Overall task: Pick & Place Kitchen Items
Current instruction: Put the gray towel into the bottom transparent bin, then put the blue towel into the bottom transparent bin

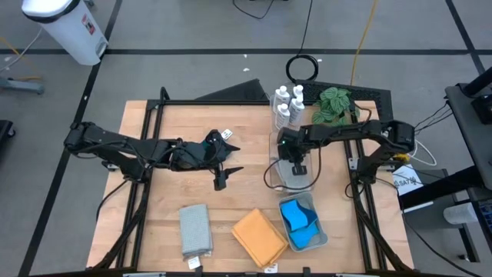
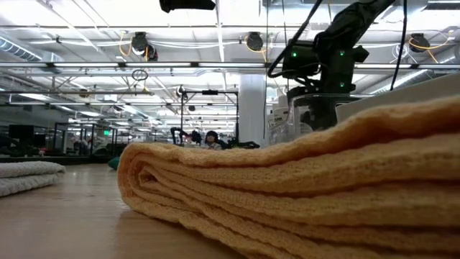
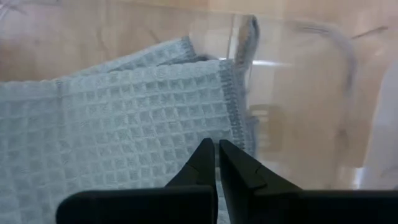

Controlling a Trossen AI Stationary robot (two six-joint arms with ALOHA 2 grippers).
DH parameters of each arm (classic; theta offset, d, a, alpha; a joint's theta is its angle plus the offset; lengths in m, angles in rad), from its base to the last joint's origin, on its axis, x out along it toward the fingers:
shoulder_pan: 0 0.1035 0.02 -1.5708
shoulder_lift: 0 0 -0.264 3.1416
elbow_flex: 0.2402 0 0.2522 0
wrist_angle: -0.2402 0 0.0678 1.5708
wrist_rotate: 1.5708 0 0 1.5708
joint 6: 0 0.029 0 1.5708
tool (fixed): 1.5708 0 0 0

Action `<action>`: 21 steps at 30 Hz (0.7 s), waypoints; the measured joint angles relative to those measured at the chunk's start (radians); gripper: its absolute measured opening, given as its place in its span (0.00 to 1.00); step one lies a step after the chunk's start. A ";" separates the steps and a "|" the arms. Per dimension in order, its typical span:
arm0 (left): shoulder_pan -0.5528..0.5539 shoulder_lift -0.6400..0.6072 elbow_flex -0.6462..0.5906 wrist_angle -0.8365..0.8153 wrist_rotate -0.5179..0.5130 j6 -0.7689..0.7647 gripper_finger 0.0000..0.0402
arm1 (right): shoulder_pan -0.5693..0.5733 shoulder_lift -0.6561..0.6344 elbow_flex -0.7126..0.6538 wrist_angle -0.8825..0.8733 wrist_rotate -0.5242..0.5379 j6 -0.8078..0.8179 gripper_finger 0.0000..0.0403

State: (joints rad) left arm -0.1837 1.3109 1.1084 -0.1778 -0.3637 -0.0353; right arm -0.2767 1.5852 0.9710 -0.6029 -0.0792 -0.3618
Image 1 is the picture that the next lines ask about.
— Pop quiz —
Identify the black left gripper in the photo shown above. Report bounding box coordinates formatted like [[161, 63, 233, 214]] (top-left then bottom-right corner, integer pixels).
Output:
[[168, 132, 244, 192]]

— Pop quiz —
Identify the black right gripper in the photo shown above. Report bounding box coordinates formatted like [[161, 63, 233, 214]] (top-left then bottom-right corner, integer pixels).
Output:
[[277, 126, 311, 176]]

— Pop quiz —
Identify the grey waffle towel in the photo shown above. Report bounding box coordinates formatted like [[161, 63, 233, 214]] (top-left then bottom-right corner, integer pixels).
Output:
[[274, 158, 313, 192], [178, 203, 214, 271]]

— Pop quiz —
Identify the teal cloth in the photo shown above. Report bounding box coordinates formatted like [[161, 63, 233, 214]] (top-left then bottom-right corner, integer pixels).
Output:
[[200, 128, 234, 155]]

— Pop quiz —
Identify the blue cloth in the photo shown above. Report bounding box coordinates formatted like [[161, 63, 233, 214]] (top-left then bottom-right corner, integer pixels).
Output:
[[280, 199, 309, 232]]

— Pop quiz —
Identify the orange towel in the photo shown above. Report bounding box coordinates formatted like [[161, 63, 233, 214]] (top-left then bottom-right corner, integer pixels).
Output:
[[231, 208, 290, 275]]

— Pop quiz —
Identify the large clear plastic bin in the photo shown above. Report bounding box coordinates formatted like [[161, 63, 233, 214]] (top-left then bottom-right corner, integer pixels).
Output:
[[268, 129, 323, 194]]

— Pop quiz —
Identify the grey plastic bin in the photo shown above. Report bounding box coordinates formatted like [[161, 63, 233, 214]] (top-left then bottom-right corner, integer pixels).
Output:
[[278, 191, 330, 254]]

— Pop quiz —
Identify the white bottles cluster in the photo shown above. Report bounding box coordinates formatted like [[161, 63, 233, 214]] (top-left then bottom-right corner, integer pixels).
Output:
[[270, 91, 309, 135]]

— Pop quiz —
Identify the black wedge panel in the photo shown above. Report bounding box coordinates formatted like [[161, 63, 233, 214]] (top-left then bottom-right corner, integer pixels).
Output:
[[194, 78, 271, 102]]

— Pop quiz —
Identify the green leafy plant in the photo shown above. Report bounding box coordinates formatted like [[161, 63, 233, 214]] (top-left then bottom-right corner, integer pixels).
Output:
[[310, 86, 361, 128]]

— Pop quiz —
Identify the black perforated panel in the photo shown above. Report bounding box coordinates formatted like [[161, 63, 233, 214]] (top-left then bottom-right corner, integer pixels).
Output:
[[294, 78, 394, 132]]

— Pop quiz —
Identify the white printed paper sheet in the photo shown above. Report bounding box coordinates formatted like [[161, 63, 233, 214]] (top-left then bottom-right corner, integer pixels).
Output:
[[391, 164, 424, 197]]

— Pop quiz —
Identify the grey cylinder roll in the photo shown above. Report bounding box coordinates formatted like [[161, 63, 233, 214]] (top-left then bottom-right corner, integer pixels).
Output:
[[442, 202, 480, 225]]

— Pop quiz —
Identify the black equipment cart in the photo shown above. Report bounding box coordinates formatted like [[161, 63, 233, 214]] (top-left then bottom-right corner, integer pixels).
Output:
[[397, 67, 492, 262]]

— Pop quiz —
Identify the white pedal trash can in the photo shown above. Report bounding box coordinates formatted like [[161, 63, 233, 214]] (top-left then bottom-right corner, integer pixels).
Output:
[[21, 0, 110, 67]]

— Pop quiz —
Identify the grey table foot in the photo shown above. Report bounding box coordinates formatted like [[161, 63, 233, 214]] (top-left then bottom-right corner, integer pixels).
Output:
[[0, 75, 45, 96]]

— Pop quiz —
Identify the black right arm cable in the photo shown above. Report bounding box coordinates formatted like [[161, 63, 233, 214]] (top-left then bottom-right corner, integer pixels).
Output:
[[263, 142, 324, 192]]

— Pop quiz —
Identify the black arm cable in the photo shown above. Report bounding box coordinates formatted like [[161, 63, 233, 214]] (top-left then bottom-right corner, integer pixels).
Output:
[[95, 178, 132, 223], [263, 142, 324, 192]]

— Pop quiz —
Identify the black aluminium table frame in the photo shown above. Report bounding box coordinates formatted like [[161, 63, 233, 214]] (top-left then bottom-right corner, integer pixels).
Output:
[[90, 86, 414, 277]]

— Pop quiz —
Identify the black hanging coiled cable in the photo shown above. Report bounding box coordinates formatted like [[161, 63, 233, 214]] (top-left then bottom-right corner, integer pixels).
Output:
[[284, 0, 321, 85]]

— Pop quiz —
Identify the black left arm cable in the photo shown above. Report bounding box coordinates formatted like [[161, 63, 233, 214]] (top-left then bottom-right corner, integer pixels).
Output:
[[95, 178, 132, 223]]

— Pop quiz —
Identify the yellow hanging cable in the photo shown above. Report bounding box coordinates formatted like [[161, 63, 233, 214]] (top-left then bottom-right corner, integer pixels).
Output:
[[348, 0, 381, 87]]

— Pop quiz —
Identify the black floor cable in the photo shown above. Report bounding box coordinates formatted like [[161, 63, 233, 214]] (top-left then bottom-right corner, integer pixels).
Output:
[[231, 0, 276, 21]]

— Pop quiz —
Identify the white floor cable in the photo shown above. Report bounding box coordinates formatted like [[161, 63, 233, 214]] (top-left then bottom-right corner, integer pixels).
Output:
[[0, 27, 44, 74]]

